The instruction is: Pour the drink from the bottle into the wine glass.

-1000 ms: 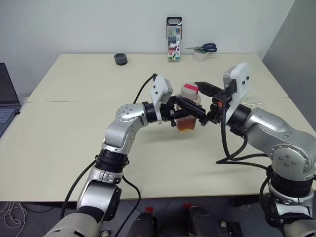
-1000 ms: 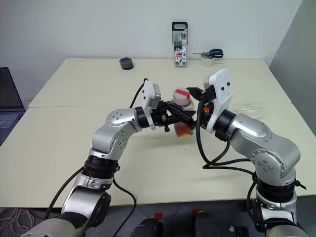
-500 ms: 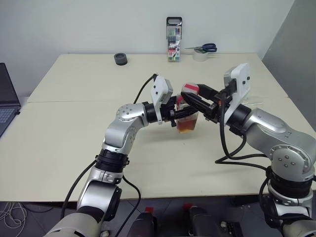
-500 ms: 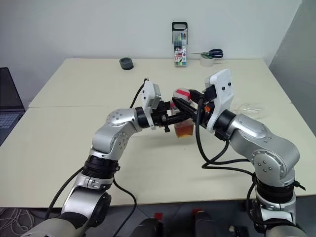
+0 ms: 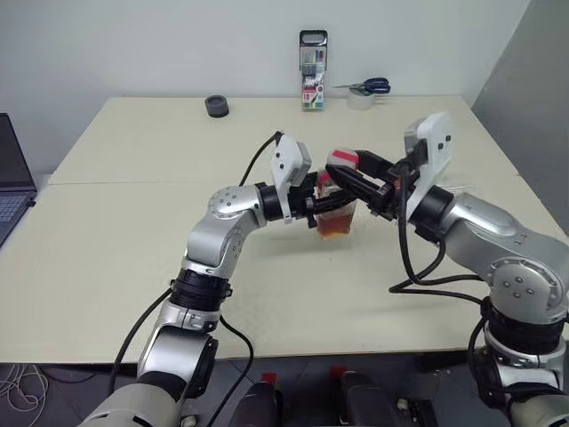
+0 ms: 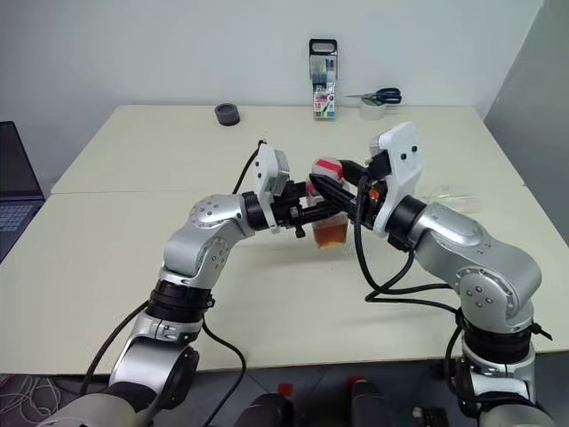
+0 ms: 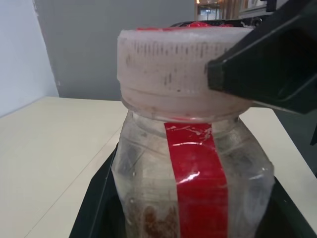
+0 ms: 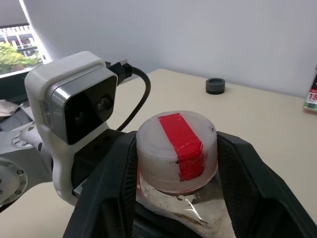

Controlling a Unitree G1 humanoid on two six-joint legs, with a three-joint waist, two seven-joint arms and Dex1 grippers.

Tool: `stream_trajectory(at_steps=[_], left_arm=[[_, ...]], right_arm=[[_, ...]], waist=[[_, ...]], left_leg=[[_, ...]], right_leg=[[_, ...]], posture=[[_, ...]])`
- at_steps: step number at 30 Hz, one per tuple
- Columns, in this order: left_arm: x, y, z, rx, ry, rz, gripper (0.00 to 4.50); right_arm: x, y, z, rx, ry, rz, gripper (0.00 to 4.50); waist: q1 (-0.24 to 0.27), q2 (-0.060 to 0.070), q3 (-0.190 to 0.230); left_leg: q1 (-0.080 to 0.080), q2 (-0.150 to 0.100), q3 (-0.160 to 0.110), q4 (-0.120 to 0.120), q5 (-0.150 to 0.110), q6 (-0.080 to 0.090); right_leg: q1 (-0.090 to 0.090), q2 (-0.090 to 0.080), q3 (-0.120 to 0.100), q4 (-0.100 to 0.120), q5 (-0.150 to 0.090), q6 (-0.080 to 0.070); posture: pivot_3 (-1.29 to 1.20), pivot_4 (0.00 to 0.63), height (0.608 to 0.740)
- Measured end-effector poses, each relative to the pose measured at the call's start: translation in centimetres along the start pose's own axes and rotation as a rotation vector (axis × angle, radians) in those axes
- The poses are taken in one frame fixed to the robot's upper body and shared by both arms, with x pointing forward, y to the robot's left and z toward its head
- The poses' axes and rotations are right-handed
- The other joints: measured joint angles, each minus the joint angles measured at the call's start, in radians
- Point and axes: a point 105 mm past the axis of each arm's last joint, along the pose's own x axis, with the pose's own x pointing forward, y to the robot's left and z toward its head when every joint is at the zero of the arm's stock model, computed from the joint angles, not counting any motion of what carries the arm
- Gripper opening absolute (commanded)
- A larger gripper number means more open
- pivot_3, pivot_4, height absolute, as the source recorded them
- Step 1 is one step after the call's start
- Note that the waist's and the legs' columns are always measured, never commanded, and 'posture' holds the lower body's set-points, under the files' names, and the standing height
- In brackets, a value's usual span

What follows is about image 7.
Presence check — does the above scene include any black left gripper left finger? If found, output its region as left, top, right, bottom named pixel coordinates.
left=68, top=144, right=127, bottom=238

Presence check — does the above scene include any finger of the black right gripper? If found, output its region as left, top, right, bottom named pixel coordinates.
left=205, top=0, right=317, bottom=115

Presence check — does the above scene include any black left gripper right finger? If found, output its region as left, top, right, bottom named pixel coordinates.
left=254, top=175, right=317, bottom=238

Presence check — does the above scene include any white ribbed bottle cap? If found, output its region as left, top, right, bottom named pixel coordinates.
left=116, top=25, right=256, bottom=118

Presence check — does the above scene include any clear plastic bottle red tape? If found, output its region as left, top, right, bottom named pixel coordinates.
left=110, top=109, right=276, bottom=238

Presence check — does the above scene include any wooden framed window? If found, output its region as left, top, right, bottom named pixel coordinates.
left=194, top=0, right=267, bottom=21

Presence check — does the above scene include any grey partition panel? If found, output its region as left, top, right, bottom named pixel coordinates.
left=33, top=0, right=196, bottom=101

